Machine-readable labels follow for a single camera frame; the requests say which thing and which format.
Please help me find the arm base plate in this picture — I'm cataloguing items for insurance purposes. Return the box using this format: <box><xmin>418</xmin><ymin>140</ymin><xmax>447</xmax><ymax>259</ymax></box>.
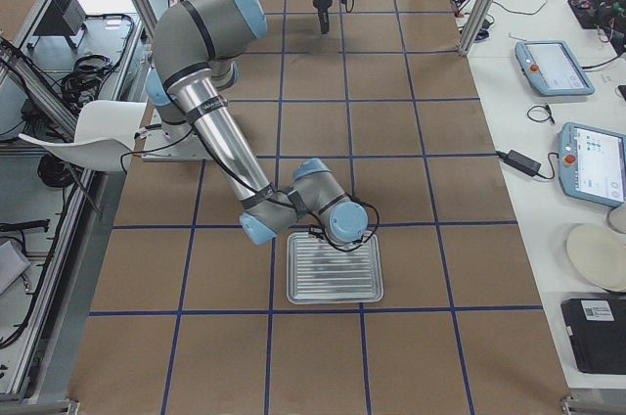
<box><xmin>141</xmin><ymin>120</ymin><xmax>209</xmax><ymax>161</ymax></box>

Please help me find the far blue teach pendant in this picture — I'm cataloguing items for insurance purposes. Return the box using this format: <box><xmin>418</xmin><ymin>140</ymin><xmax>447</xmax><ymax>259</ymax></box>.
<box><xmin>514</xmin><ymin>40</ymin><xmax>595</xmax><ymax>97</ymax></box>

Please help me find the near blue teach pendant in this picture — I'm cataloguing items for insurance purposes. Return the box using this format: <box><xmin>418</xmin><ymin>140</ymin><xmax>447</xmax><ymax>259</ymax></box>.
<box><xmin>559</xmin><ymin>122</ymin><xmax>625</xmax><ymax>208</ymax></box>

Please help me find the silver ribbed metal tray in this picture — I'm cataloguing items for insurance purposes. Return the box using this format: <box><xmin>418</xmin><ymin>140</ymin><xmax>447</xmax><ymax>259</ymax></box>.
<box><xmin>287</xmin><ymin>232</ymin><xmax>384</xmax><ymax>304</ymax></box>

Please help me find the black power adapter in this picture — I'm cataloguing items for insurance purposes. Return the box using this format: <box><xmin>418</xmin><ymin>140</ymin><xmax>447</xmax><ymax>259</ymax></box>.
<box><xmin>496</xmin><ymin>150</ymin><xmax>541</xmax><ymax>177</ymax></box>

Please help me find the blue teach pendant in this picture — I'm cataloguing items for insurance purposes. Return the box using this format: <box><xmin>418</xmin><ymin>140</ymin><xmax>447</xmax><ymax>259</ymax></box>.
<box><xmin>559</xmin><ymin>122</ymin><xmax>625</xmax><ymax>208</ymax></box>
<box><xmin>514</xmin><ymin>40</ymin><xmax>595</xmax><ymax>97</ymax></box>

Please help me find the white round plate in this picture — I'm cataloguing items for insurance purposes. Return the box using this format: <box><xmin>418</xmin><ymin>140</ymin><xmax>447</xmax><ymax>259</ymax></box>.
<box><xmin>566</xmin><ymin>224</ymin><xmax>625</xmax><ymax>293</ymax></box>

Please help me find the white plastic chair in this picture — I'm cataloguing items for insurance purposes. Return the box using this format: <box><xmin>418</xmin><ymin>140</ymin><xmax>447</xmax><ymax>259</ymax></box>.
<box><xmin>19</xmin><ymin>100</ymin><xmax>147</xmax><ymax>172</ymax></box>

